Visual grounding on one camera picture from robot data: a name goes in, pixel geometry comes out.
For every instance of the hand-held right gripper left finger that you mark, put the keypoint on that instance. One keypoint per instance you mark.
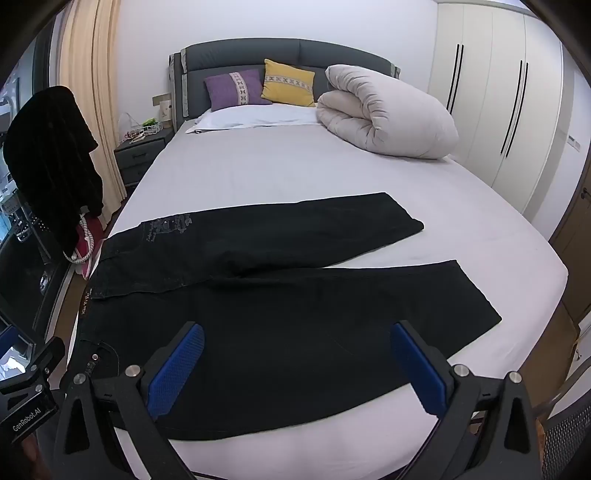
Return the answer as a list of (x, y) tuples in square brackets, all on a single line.
[(178, 369)]

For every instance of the purple pillow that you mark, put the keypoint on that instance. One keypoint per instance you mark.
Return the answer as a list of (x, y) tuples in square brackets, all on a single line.
[(238, 90)]

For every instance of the bed with grey headboard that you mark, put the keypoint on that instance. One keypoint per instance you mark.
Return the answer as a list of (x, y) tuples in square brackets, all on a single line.
[(277, 166)]

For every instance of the folded beige duvet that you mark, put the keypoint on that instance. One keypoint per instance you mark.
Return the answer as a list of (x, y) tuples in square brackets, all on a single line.
[(388, 115)]

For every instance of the dark cabinet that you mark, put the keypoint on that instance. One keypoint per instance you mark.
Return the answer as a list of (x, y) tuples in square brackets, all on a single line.
[(27, 277)]

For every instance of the pink bag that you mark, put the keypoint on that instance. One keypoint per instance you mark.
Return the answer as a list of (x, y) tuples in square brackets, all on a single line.
[(90, 240)]

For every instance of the cream wardrobe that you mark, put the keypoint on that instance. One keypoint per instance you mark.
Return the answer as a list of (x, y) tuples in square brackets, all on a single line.
[(498, 92)]

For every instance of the black pants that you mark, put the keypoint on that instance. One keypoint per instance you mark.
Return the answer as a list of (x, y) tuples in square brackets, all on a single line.
[(277, 314)]

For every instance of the beige curtain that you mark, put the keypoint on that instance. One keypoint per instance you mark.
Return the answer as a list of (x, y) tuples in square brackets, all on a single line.
[(92, 69)]

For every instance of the black jacket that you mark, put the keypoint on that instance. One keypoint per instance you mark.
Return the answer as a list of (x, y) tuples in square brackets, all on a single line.
[(51, 161)]

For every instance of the yellow pillow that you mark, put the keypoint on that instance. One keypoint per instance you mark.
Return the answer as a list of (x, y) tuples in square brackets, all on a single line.
[(288, 83)]

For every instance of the wall switch panel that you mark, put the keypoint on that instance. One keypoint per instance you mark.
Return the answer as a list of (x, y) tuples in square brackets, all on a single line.
[(161, 98)]

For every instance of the white pillow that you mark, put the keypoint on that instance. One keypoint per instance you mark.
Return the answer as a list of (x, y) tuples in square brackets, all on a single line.
[(254, 117)]

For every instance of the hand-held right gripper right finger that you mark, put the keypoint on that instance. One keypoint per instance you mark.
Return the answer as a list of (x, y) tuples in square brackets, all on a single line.
[(420, 374)]

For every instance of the dark grey nightstand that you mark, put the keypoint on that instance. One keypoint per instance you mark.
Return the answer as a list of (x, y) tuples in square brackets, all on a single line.
[(138, 157)]

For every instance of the black mesh chair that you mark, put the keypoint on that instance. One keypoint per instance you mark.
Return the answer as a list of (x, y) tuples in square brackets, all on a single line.
[(570, 434)]

